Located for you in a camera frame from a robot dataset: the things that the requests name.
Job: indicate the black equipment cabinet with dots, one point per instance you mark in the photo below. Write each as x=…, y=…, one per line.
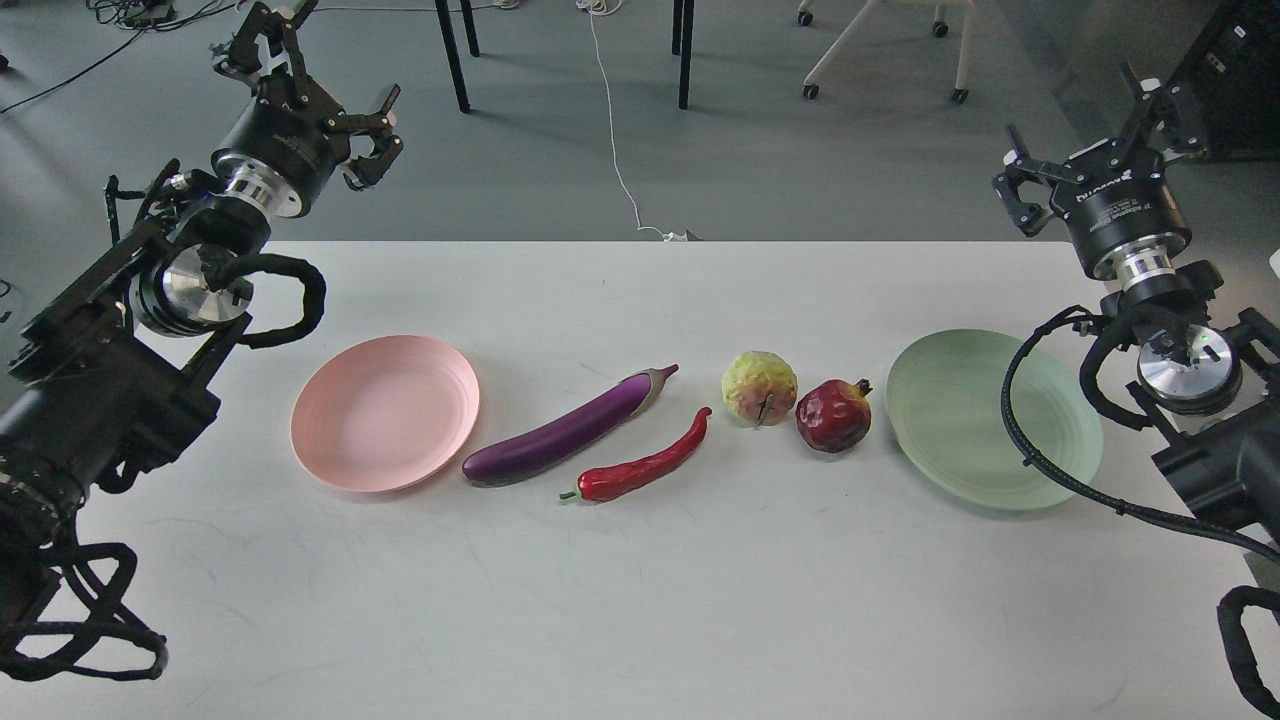
x=1233, y=68

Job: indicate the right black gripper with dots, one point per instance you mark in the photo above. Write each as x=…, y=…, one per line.
x=1115, y=205

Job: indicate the yellow green custard apple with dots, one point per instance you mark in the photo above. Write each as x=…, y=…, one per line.
x=759, y=389

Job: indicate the light green plate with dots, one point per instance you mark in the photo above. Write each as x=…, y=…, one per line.
x=943, y=401

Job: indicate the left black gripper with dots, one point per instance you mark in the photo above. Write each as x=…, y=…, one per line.
x=296, y=130

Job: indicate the red chili pepper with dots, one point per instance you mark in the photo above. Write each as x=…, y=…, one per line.
x=600, y=485

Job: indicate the red pomegranate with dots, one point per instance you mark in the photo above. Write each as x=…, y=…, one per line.
x=835, y=416

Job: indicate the black table leg right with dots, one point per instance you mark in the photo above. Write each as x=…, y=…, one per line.
x=683, y=18

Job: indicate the pink plate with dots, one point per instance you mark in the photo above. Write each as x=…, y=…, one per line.
x=385, y=414

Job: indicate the black table leg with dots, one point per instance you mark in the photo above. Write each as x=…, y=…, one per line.
x=452, y=45
x=683, y=18

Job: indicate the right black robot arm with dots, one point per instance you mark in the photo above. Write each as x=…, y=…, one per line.
x=1157, y=361

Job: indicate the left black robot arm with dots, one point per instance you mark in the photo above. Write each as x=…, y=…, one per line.
x=117, y=368

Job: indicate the purple eggplant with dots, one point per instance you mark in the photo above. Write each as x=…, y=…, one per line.
x=522, y=457

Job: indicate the black table leg left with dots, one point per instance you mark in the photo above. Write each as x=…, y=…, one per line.
x=452, y=45

